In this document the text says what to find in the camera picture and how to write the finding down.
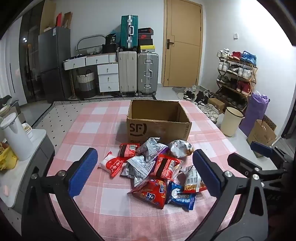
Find teal suitcase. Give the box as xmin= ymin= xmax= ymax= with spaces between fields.
xmin=120 ymin=15 xmax=139 ymax=50

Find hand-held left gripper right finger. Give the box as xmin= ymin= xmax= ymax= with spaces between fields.
xmin=192 ymin=149 xmax=270 ymax=241

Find white thermal jug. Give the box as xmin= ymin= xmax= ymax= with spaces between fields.
xmin=0 ymin=112 xmax=35 ymax=161

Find dotted floor mat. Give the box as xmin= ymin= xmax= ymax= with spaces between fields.
xmin=30 ymin=96 xmax=158 ymax=130

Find white drawer dresser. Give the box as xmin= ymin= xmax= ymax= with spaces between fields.
xmin=63 ymin=53 xmax=120 ymax=93

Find silver labelled snack packet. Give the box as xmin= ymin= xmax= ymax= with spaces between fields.
xmin=120 ymin=155 xmax=158 ymax=187

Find white grey side table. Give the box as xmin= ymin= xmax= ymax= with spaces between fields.
xmin=0 ymin=128 xmax=56 ymax=212

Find pile of sneakers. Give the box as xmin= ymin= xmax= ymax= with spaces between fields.
xmin=183 ymin=85 xmax=220 ymax=123

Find silver orange snack packet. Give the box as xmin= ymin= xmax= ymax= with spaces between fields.
xmin=168 ymin=139 xmax=194 ymax=158

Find wooden shoe rack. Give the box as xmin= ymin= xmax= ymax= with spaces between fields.
xmin=216 ymin=56 xmax=258 ymax=110

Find yellow snack bag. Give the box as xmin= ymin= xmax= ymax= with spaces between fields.
xmin=0 ymin=142 xmax=19 ymax=171

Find red white snack packet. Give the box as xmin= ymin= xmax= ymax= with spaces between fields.
xmin=98 ymin=151 xmax=127 ymax=178

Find large red snack packet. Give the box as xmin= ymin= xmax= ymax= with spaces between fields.
xmin=128 ymin=178 xmax=167 ymax=209

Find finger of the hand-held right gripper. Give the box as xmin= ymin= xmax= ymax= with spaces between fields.
xmin=227 ymin=152 xmax=286 ymax=183
xmin=250 ymin=141 xmax=289 ymax=163

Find blue cookie packet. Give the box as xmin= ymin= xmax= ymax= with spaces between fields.
xmin=166 ymin=181 xmax=196 ymax=212

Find dark glass cabinet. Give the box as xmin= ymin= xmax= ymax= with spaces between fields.
xmin=18 ymin=0 xmax=48 ymax=105

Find black printed bag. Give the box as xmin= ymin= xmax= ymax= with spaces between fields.
xmin=106 ymin=34 xmax=121 ymax=45

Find black storage box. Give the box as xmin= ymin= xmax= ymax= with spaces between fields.
xmin=102 ymin=44 xmax=121 ymax=54

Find purple bag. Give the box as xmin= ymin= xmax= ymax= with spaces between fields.
xmin=239 ymin=91 xmax=270 ymax=138

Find shelved shoes group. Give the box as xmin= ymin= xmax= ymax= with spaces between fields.
xmin=216 ymin=48 xmax=257 ymax=107

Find brown paper bag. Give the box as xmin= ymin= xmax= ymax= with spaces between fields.
xmin=63 ymin=11 xmax=73 ymax=29

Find small red brown snack packet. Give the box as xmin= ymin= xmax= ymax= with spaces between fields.
xmin=120 ymin=143 xmax=140 ymax=158

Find snack packets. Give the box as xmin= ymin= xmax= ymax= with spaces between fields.
xmin=182 ymin=165 xmax=208 ymax=193

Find brown carton with flaps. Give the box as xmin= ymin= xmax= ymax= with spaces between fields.
xmin=246 ymin=115 xmax=278 ymax=158

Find cream trash bin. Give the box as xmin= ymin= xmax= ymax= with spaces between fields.
xmin=220 ymin=107 xmax=244 ymax=137

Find wooden door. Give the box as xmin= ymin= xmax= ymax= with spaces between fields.
xmin=162 ymin=0 xmax=203 ymax=88

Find small closed cardboard box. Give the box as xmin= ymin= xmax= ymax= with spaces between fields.
xmin=208 ymin=98 xmax=226 ymax=113

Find long red brown snack packet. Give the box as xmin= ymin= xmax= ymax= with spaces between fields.
xmin=153 ymin=155 xmax=182 ymax=180

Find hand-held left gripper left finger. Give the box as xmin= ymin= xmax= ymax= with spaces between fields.
xmin=22 ymin=147 xmax=99 ymax=241

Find silver suitcase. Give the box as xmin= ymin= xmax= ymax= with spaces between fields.
xmin=137 ymin=52 xmax=159 ymax=96

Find pink checked tablecloth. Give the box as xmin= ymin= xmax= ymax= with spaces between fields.
xmin=47 ymin=100 xmax=255 ymax=241

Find clear cracker packet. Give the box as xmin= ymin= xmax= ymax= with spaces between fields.
xmin=171 ymin=162 xmax=186 ymax=184

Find woven laundry basket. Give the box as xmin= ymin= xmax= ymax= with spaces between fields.
xmin=76 ymin=72 xmax=96 ymax=98

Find beige suitcase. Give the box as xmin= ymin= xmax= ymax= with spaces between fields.
xmin=118 ymin=50 xmax=138 ymax=97

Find grey refrigerator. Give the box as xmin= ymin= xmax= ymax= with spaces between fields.
xmin=38 ymin=26 xmax=72 ymax=103

